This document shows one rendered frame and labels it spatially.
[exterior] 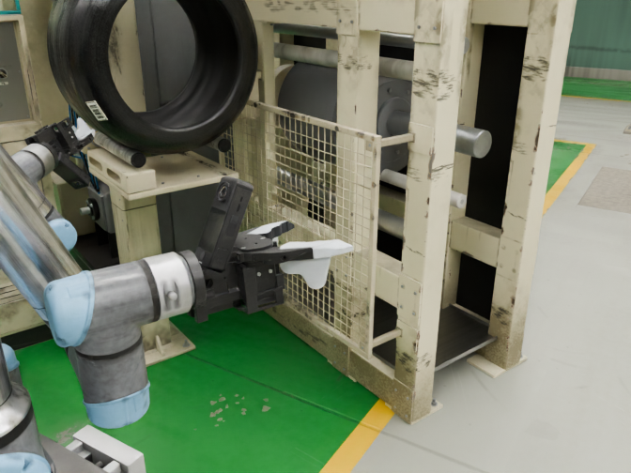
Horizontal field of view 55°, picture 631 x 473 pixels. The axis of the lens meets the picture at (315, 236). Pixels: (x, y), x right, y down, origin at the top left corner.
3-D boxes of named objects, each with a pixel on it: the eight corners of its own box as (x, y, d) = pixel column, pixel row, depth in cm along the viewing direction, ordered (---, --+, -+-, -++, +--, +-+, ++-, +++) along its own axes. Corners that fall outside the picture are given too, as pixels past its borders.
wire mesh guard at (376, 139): (224, 260, 252) (214, 90, 225) (228, 259, 253) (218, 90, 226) (367, 360, 186) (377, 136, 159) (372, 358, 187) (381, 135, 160)
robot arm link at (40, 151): (52, 175, 135) (24, 185, 138) (63, 167, 139) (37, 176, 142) (33, 145, 132) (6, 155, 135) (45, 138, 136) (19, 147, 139)
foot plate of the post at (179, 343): (107, 341, 250) (106, 333, 249) (168, 321, 265) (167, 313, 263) (131, 372, 230) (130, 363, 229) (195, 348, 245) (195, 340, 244)
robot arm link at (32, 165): (-10, 206, 129) (-26, 170, 125) (22, 184, 138) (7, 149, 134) (22, 205, 127) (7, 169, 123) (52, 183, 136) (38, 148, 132)
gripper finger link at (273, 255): (315, 252, 77) (248, 255, 78) (314, 239, 77) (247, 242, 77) (313, 265, 73) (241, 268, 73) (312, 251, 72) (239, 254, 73)
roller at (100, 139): (92, 144, 199) (90, 131, 197) (106, 143, 202) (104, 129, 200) (132, 169, 173) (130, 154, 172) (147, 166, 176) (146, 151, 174)
